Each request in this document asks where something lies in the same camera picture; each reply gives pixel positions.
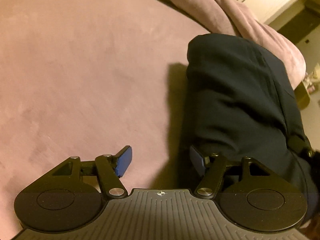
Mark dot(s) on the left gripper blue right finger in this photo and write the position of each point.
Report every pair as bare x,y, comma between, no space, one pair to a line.
199,161

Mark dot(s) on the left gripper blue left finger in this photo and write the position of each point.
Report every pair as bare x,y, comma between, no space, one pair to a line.
122,160

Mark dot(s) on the dark navy garment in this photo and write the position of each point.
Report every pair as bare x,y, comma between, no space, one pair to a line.
240,103

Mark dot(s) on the purple bed sheet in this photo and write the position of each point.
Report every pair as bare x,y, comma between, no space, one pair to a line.
86,78

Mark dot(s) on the yellow side table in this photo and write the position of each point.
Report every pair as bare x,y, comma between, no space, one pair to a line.
302,96

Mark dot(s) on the flower bouquet on table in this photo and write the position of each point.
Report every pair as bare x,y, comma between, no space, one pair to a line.
311,81

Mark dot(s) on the purple duvet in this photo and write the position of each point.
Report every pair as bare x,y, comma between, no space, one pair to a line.
234,18

